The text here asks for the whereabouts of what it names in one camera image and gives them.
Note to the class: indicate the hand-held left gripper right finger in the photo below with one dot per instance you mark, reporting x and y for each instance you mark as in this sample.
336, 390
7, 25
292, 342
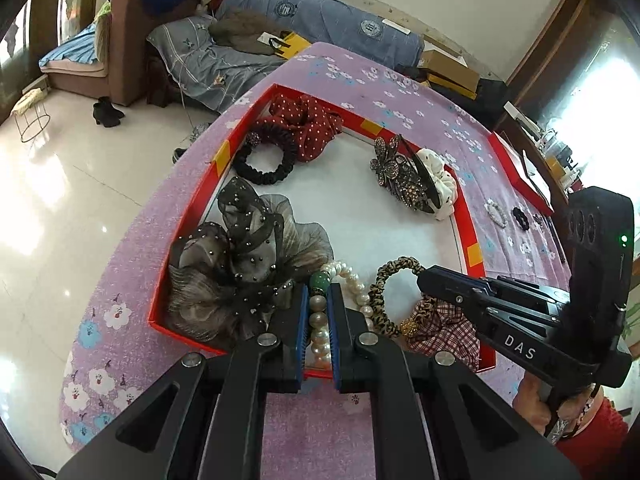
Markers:
336, 335

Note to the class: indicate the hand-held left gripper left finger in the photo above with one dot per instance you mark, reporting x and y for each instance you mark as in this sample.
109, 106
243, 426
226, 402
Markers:
300, 335

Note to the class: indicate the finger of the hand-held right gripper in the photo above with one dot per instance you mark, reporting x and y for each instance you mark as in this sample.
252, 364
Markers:
465, 300
525, 287

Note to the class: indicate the red plaid scrunchie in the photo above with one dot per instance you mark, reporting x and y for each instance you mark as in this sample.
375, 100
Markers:
450, 332

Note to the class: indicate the black organza beaded scrunchie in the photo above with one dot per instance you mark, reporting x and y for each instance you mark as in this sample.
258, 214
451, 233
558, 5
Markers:
235, 270

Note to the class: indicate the white cherry print scrunchie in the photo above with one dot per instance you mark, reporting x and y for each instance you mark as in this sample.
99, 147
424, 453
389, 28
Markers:
440, 185

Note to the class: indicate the red shallow box tray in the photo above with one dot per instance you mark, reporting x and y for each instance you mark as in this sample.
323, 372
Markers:
350, 210

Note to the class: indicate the rhinestone flower hair clip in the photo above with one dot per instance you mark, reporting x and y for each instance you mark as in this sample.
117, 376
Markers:
395, 175

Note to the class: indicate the red polka dot scrunchie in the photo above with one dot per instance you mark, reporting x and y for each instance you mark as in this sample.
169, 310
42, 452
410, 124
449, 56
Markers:
310, 125

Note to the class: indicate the person's right forearm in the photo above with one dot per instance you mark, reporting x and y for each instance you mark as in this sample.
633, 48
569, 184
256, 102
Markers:
595, 440

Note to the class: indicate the person's right hand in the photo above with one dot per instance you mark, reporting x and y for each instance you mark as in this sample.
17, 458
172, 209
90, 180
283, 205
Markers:
535, 405

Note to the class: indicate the red box lid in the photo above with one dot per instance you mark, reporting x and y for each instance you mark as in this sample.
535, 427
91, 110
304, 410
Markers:
520, 170

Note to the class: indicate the brown cardboard box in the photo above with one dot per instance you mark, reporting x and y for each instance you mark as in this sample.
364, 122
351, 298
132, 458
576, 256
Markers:
450, 72

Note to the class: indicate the yellow and black bag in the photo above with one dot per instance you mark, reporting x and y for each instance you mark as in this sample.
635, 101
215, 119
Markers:
285, 44

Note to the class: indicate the black ankle boots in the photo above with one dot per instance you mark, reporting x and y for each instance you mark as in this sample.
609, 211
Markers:
107, 110

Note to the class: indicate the blue rolled quilt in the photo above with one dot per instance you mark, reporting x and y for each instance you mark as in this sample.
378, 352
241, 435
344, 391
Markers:
325, 15

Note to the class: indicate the brown armchair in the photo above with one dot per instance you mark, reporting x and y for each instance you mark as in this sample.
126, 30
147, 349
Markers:
125, 60

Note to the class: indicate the blue striped cloth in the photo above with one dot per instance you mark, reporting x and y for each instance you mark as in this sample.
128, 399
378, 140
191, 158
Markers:
72, 50

